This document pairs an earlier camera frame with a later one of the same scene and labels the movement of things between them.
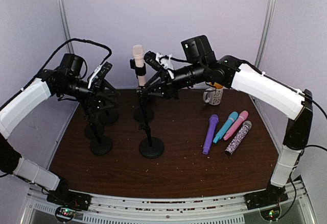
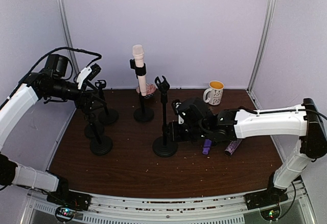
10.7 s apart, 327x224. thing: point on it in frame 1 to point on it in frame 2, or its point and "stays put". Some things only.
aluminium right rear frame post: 267,22 stays put
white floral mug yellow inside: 215,94 stays put
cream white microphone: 138,53 stays put
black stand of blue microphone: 101,145 stays put
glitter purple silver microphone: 246,126 stays put
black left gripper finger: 111,91 to 93,89
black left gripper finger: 114,106 to 96,104
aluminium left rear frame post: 63,13 stays put
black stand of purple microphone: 150,147 to 164,146
